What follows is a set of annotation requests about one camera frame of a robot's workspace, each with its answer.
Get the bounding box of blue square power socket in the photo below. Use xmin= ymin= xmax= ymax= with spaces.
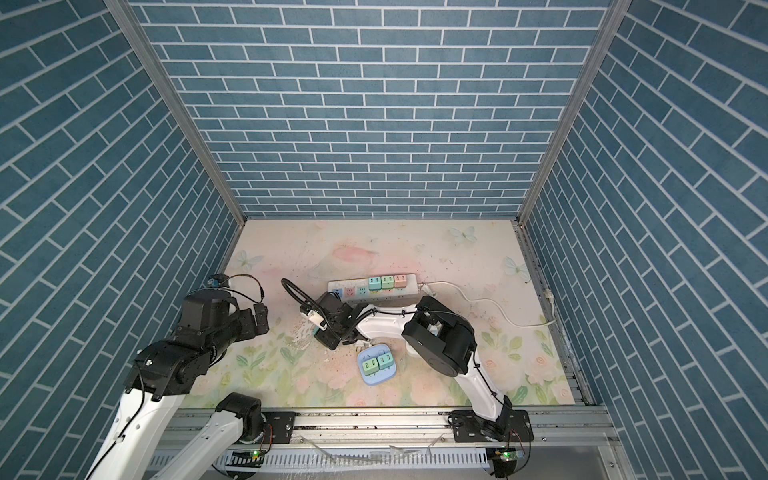
xmin=357 ymin=344 xmax=397 ymax=386

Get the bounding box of long white power strip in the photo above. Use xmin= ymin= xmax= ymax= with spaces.
xmin=327 ymin=274 xmax=420 ymax=303

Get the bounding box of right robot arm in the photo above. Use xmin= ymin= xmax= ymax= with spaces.
xmin=300 ymin=292 xmax=534 ymax=445

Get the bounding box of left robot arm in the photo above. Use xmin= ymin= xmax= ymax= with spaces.
xmin=86 ymin=289 xmax=274 ymax=479

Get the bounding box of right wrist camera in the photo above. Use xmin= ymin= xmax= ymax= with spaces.
xmin=300 ymin=306 xmax=327 ymax=331

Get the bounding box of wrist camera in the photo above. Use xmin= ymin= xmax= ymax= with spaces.
xmin=205 ymin=273 xmax=230 ymax=289
xmin=300 ymin=306 xmax=327 ymax=331

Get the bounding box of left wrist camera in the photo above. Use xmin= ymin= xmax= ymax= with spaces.
xmin=205 ymin=273 xmax=230 ymax=289

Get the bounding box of white power strip cable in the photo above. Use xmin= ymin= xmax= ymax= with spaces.
xmin=418 ymin=279 xmax=556 ymax=329

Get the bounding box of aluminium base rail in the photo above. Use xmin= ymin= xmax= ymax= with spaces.
xmin=107 ymin=407 xmax=637 ymax=480

